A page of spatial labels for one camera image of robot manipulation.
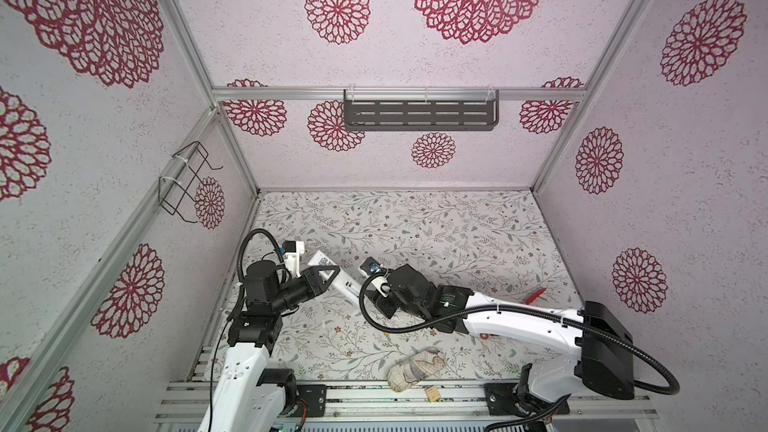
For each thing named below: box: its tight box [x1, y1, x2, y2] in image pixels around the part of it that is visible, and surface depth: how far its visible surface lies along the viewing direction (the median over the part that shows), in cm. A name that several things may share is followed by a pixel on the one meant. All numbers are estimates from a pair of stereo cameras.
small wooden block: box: [426, 386, 440, 403], surface depth 76 cm
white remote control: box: [308, 250, 361, 307], surface depth 74 cm
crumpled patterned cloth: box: [387, 347, 445, 392], surface depth 78 cm
